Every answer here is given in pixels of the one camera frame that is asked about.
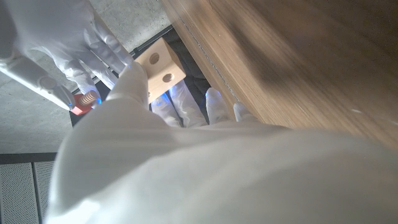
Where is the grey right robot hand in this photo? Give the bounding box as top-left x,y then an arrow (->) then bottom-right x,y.
0,0 -> 135,111

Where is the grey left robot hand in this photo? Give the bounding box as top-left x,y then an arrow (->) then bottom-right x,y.
43,61 -> 398,224

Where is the red-headed wooden screw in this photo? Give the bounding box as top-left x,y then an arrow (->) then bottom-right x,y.
70,90 -> 100,116

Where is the wooden block with holes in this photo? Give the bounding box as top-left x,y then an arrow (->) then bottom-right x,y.
134,37 -> 187,104

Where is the grey perforated panel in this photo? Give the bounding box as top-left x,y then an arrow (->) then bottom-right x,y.
0,161 -> 57,224

